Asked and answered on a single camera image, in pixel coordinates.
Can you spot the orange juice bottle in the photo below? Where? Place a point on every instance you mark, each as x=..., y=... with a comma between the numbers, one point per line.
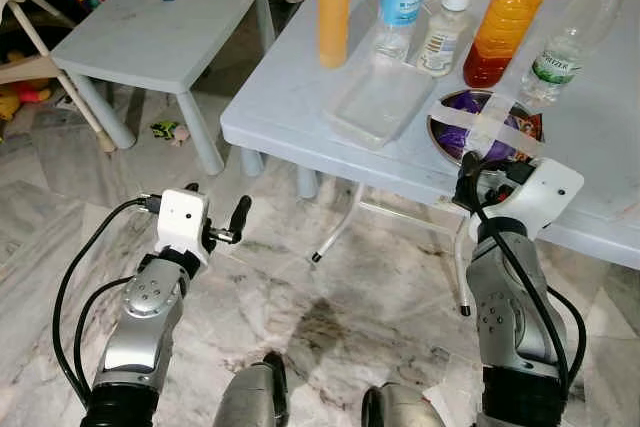
x=505, y=27

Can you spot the small clear bottle white cap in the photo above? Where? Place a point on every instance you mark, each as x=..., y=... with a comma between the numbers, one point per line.
x=444, y=42

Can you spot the silver right robot leg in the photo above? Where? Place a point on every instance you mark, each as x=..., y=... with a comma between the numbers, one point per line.
x=400, y=409

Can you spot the small green toy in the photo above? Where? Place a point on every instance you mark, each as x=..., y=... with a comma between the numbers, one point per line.
x=168, y=131

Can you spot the taped steel bowl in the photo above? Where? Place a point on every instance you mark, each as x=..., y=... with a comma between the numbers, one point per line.
x=440, y=132

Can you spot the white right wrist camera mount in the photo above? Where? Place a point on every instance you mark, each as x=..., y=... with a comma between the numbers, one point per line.
x=545, y=192

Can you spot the purple snack packet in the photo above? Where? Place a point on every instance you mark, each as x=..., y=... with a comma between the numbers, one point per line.
x=470, y=112

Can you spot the large white plastic table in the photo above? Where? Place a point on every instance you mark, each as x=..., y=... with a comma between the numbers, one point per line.
x=590, y=147

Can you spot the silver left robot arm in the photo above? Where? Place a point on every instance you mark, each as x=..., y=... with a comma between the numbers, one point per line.
x=150, y=317

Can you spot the orange squeeze bottle white cap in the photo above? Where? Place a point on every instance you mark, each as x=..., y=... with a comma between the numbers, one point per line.
x=334, y=17

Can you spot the white plastic chair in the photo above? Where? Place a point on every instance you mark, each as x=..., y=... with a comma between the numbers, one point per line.
x=30, y=32

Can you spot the clear bottle teal cap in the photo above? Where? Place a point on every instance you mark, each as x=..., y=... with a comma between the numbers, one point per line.
x=575, y=32

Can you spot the silver robot leg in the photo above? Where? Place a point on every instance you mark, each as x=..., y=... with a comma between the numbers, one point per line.
x=400, y=409
x=248, y=397

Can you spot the yellow soft toy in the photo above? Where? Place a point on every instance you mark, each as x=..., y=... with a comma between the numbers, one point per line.
x=18, y=99

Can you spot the clear water bottle blue label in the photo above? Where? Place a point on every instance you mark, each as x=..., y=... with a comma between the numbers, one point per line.
x=402, y=2

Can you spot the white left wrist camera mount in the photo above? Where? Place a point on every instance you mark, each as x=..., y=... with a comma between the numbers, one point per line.
x=182, y=219

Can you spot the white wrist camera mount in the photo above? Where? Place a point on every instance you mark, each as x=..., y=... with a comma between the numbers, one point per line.
x=182, y=219
x=545, y=192

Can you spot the silver left robot leg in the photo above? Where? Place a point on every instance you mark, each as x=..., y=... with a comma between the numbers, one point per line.
x=248, y=397

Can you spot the clear plastic food container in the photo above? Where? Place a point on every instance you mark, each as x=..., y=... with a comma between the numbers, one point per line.
x=378, y=102

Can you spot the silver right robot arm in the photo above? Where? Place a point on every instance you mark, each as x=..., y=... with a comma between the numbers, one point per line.
x=505, y=307

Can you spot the small pale blue table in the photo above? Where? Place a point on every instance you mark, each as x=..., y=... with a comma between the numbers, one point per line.
x=170, y=32

